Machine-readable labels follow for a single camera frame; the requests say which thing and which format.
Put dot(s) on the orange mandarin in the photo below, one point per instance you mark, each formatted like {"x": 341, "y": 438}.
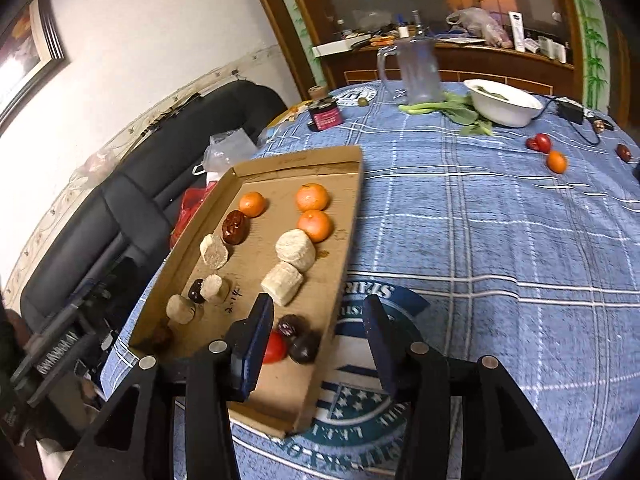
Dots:
{"x": 312, "y": 197}
{"x": 556, "y": 162}
{"x": 315, "y": 226}
{"x": 251, "y": 203}

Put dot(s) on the red plastic bag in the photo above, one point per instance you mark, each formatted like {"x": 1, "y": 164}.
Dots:
{"x": 192, "y": 212}

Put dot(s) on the dark plum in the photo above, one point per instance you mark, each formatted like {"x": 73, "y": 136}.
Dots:
{"x": 305, "y": 347}
{"x": 196, "y": 291}

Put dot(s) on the large red jujube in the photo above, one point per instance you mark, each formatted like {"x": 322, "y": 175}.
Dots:
{"x": 235, "y": 227}

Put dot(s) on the bamboo wall sticker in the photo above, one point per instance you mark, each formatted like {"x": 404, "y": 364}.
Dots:
{"x": 592, "y": 45}

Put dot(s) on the translucent plastic bag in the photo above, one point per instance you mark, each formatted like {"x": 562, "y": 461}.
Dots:
{"x": 480, "y": 27}

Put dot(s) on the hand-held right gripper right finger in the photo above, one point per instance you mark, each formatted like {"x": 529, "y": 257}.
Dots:
{"x": 382, "y": 345}

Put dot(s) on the clear plastic bag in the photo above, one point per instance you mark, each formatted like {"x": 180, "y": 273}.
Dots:
{"x": 230, "y": 152}

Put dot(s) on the tall white box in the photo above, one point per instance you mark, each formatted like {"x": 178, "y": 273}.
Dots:
{"x": 517, "y": 32}

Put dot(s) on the framed wall picture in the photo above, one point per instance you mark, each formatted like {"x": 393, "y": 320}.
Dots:
{"x": 30, "y": 55}

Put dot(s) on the white bowl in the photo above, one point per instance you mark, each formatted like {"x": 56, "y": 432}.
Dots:
{"x": 502, "y": 107}

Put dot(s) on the clear glass pitcher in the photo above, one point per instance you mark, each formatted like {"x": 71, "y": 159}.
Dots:
{"x": 417, "y": 72}

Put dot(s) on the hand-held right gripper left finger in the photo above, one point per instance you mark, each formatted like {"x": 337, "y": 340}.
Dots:
{"x": 255, "y": 345}

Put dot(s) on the green leafy vegetable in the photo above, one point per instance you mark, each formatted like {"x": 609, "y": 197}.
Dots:
{"x": 457, "y": 112}

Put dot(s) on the black sofa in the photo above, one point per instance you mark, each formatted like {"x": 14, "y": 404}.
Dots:
{"x": 140, "y": 160}

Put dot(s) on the black jar pink label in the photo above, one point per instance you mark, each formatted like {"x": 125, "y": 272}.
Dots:
{"x": 325, "y": 116}

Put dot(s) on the brown tape roll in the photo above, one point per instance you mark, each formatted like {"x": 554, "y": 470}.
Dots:
{"x": 316, "y": 93}

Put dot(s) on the white board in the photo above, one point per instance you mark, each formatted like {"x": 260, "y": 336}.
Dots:
{"x": 340, "y": 47}

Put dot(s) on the white containers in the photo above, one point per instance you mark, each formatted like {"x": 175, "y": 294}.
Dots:
{"x": 550, "y": 49}

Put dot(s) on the wooden counter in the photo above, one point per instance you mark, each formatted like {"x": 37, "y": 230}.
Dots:
{"x": 460, "y": 62}

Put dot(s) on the blue plaid tablecloth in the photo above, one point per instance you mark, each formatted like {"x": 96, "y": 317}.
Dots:
{"x": 475, "y": 240}

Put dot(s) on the cardboard box tray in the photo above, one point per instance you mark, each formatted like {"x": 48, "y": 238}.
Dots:
{"x": 300, "y": 170}

